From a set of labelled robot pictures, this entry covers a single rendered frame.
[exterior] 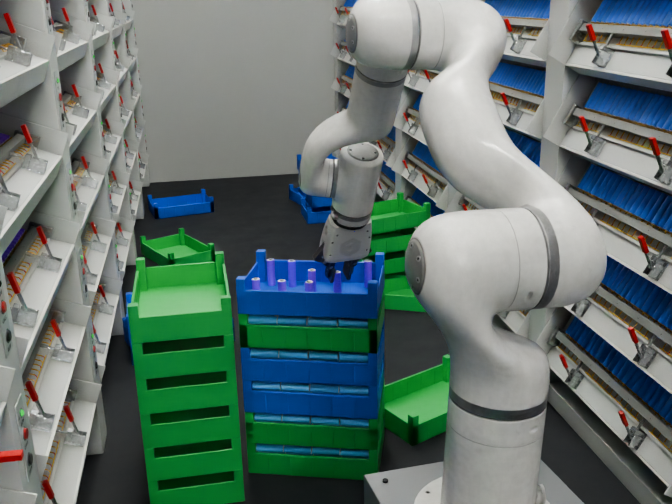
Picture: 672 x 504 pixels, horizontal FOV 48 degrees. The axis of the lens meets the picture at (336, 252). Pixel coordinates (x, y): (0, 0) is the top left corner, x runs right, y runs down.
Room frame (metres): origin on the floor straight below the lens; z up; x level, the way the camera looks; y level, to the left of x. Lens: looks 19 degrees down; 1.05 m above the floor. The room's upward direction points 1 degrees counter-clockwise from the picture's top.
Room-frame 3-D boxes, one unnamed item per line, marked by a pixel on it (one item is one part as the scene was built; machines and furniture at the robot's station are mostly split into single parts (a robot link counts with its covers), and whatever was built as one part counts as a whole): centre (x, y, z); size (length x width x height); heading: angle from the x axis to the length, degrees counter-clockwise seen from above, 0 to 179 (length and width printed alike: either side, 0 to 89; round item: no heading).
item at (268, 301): (1.59, 0.05, 0.44); 0.30 x 0.20 x 0.08; 82
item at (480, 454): (0.84, -0.19, 0.48); 0.19 x 0.19 x 0.18
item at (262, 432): (1.59, 0.05, 0.12); 0.30 x 0.20 x 0.08; 82
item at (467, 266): (0.83, -0.17, 0.69); 0.19 x 0.12 x 0.24; 104
